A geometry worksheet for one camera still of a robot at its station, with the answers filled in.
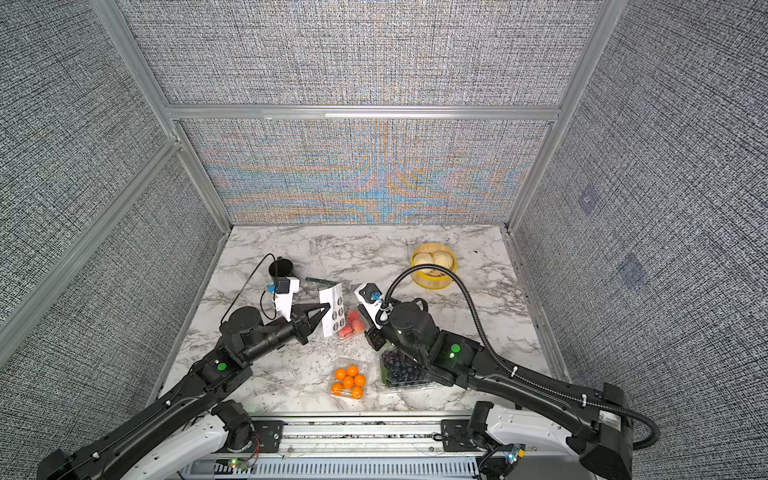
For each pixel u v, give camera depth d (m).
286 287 0.62
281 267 0.98
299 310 0.65
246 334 0.54
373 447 0.73
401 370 0.80
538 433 0.51
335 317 0.72
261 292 1.01
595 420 0.40
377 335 0.60
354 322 0.88
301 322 0.61
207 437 0.59
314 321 0.68
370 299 0.56
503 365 0.47
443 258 1.03
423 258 1.01
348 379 0.80
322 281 1.03
